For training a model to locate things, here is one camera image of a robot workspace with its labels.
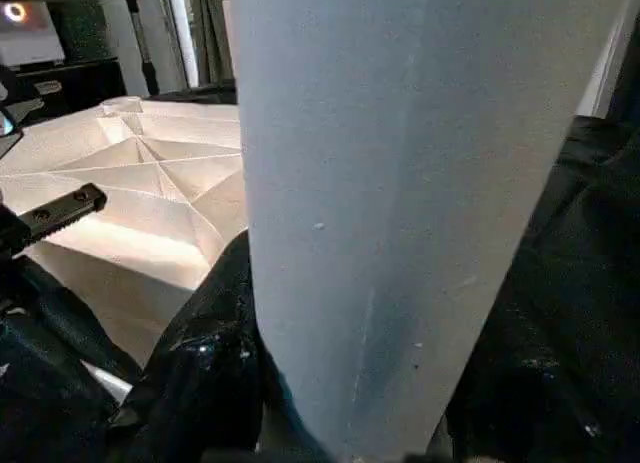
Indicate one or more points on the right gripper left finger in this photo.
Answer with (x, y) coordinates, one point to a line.
(200, 383)

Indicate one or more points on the black glossy mat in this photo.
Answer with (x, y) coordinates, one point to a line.
(590, 208)

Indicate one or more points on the black metal rack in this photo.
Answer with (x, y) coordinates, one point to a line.
(75, 83)

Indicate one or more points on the white plastic table top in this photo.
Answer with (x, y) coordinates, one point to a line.
(125, 183)

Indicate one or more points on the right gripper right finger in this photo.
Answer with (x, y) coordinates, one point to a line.
(525, 408)

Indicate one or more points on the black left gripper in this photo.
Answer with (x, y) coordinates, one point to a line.
(12, 233)

